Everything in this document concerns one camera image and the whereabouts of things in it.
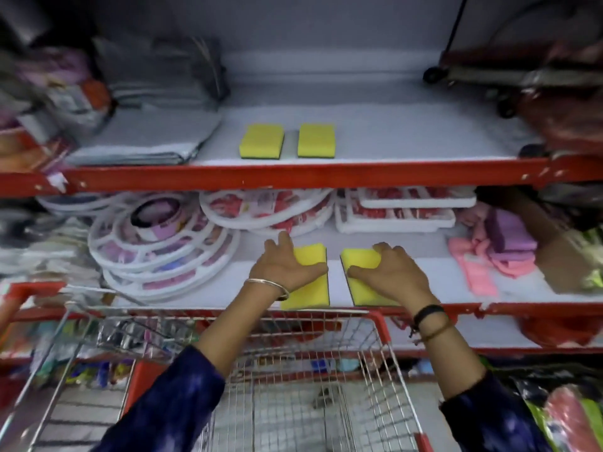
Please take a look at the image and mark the person's left hand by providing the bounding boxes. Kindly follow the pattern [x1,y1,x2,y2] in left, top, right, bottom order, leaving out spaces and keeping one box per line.
[254,230,329,293]

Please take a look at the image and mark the person's right hand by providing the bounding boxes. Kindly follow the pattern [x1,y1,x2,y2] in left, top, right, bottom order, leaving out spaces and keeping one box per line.
[347,242,437,316]

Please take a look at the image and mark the yellow sponge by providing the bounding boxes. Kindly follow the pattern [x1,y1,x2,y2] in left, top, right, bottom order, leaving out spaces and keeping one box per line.
[339,247,402,308]
[239,123,286,160]
[280,243,331,311]
[297,122,336,159]

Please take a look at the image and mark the wire shopping cart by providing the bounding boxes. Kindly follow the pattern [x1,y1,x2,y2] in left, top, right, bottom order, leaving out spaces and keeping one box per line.
[0,279,434,452]

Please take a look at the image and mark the red and white shelf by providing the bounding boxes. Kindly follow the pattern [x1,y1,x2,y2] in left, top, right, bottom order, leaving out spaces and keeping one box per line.
[0,0,603,389]

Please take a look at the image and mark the person's left forearm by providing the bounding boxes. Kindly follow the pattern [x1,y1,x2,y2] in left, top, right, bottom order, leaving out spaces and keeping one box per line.
[93,282,289,452]

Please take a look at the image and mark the person's right forearm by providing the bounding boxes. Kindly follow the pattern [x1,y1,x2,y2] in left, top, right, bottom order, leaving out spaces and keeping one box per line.
[413,308,543,452]

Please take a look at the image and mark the black wristband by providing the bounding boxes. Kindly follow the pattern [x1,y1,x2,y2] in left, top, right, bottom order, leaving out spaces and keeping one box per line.
[411,303,447,329]

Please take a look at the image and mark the rectangular white clip hanger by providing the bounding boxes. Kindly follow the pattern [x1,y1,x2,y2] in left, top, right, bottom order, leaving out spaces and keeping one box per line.
[335,190,457,235]

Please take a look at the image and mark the pink cloth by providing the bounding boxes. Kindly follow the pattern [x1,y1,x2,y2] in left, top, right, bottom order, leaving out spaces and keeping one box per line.
[447,202,539,298]

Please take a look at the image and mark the purple cloth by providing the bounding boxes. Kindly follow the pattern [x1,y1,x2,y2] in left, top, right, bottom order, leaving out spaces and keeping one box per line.
[485,208,539,256]

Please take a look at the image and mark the purple black tape roll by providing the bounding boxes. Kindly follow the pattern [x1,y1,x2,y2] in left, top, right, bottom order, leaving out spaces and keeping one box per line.
[129,201,183,232]

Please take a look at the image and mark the stack of round clip hangers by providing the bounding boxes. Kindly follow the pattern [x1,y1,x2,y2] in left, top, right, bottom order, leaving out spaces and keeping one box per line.
[35,191,242,304]

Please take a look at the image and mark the red plastic item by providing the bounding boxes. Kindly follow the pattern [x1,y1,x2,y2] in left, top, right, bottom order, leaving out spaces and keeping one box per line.
[518,315,603,350]

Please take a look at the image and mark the black bag with green pack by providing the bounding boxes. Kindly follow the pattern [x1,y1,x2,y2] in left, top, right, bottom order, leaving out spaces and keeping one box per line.
[489,357,603,452]

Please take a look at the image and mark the row of colourful packets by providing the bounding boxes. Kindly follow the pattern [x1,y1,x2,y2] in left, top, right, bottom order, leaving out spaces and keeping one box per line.
[0,320,142,387]

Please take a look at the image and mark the stack of gray folded cloths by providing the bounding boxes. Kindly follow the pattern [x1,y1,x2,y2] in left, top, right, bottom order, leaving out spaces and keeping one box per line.
[93,36,232,112]

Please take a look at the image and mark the red lattice plastic trolley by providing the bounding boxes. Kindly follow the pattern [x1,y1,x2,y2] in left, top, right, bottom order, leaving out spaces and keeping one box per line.
[494,84,603,157]

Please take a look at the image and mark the steel folding hand trolley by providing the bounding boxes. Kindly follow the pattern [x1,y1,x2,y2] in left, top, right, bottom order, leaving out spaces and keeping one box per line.
[445,65,603,92]

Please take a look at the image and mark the pile of clear plastic bags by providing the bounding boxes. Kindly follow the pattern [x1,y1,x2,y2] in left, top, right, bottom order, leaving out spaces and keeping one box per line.
[0,202,102,284]

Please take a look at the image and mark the red folding hand trolley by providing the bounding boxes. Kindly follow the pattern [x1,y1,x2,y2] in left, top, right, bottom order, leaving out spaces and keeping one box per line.
[423,0,603,85]

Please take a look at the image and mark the orange label tape roll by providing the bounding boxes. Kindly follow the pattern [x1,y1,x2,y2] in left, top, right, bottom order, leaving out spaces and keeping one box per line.
[45,79,112,139]

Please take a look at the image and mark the purple label tape roll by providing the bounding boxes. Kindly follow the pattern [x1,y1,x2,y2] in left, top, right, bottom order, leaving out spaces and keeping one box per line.
[18,46,91,91]

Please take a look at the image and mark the brown thread bracelet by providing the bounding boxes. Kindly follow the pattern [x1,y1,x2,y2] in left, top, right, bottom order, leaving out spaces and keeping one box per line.
[413,322,456,345]

